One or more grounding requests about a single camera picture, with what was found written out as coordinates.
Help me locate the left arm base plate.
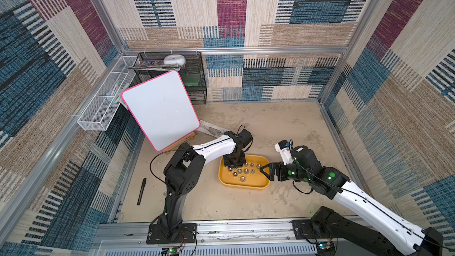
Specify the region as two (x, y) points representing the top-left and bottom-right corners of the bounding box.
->
(146, 223), (197, 245)

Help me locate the black marker pen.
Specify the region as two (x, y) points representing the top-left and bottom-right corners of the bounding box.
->
(137, 178), (147, 206)

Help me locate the white wire basket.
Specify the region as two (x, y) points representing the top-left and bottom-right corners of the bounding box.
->
(77, 56), (137, 131)

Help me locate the white round device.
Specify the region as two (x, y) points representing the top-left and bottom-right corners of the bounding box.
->
(163, 55), (186, 67)

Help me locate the wooden whiteboard easel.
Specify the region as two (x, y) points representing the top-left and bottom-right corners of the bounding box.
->
(163, 132), (196, 152)

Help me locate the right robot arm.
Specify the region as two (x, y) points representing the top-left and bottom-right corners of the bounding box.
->
(260, 141), (443, 256)

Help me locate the yellow plastic storage box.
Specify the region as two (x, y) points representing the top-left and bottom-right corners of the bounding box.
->
(219, 155), (270, 190)

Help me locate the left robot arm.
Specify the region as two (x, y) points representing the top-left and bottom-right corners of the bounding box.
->
(147, 129), (253, 244)

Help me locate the pink framed whiteboard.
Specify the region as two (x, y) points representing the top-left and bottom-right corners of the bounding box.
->
(121, 71), (200, 152)

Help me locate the black mesh shelf rack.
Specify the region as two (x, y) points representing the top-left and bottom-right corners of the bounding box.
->
(131, 52), (207, 104)

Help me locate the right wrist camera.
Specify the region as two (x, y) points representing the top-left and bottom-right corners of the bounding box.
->
(274, 141), (294, 165)

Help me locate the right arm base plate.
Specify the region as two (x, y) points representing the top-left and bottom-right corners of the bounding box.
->
(291, 219), (342, 240)

